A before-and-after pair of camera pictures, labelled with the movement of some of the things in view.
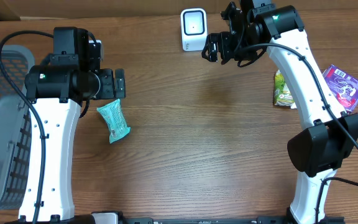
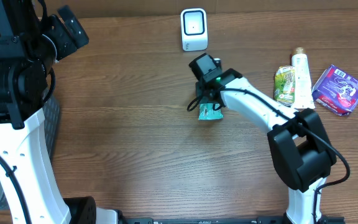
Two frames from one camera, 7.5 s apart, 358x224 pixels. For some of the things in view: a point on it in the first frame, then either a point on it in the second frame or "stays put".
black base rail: (259, 220) stays put
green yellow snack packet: (281, 93) stays put
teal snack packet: (114, 117) -> (207, 112)
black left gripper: (111, 91) -> (67, 43)
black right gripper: (226, 42) -> (204, 96)
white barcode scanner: (194, 23) stays put
